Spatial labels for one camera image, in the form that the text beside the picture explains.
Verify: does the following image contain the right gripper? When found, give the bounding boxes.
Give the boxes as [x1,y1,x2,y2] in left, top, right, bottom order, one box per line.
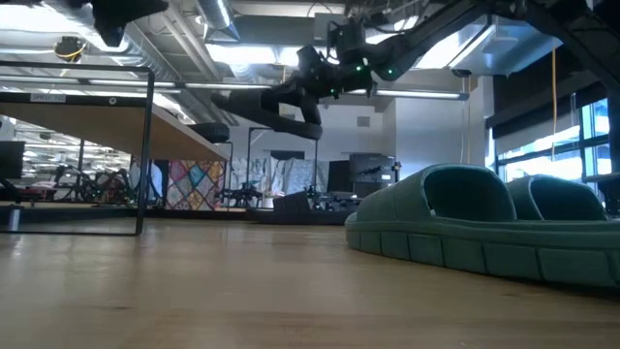
[263,44,378,127]

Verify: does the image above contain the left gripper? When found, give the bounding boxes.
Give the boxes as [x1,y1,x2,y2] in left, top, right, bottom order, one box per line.
[91,0,170,48]

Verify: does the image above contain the green rubber slide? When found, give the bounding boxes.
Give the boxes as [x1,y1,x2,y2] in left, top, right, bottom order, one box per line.
[344,163,620,289]
[506,174,610,223]

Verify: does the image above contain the white shelf label sticker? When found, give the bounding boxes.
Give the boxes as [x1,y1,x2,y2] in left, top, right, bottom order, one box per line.
[29,92,67,104]

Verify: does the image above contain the long ceiling tube light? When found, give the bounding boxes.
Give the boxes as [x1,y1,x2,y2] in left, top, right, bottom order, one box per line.
[183,81,273,92]
[86,79,176,88]
[375,88,462,100]

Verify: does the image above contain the white crinkled sheet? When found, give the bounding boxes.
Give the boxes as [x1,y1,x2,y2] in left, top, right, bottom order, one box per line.
[225,154,330,196]

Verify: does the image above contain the grey ceiling box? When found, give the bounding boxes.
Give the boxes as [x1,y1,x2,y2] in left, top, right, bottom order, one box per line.
[313,12,340,43]

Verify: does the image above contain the black equipment cabinet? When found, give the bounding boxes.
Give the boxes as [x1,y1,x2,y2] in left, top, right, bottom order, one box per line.
[326,151,399,199]

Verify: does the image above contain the background robot station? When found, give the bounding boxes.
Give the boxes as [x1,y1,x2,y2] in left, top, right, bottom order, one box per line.
[221,186,266,210]

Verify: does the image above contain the colourful patchwork quilt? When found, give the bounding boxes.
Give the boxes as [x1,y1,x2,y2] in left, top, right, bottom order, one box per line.
[166,159,227,211]

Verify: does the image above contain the person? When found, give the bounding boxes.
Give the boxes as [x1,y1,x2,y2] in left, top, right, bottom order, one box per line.
[129,161,165,206]

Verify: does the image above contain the background robot arms red parts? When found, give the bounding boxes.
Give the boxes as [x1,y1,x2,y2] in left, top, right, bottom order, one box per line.
[50,163,136,206]

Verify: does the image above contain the black monitor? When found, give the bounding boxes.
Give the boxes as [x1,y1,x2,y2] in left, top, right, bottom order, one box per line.
[0,140,26,181]

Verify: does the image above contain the background workbench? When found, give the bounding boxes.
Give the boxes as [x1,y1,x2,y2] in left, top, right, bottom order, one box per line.
[0,199,140,227]

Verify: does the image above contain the silver cylindrical leg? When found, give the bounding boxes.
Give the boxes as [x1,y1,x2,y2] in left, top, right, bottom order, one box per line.
[6,205,23,233]

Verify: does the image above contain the ribbed silver air duct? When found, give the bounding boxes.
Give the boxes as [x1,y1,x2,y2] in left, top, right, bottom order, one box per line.
[123,18,195,86]

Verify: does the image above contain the round ceiling device yellow cable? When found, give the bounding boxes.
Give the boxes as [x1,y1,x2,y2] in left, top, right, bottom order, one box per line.
[52,35,89,63]

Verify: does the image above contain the black background gantry frame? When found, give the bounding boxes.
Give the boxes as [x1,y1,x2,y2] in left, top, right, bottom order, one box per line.
[245,125,320,195]

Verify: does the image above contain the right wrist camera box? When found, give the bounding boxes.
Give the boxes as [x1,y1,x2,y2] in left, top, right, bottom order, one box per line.
[327,19,368,55]

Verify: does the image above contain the wooden shelf black metal frame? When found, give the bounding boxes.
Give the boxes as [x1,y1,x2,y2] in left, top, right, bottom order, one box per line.
[0,60,230,238]

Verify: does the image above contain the round silver air duct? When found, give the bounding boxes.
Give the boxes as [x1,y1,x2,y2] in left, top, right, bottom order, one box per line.
[196,0,242,44]

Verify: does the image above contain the black window frame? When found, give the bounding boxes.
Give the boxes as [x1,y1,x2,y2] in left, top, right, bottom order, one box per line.
[493,96,612,214]

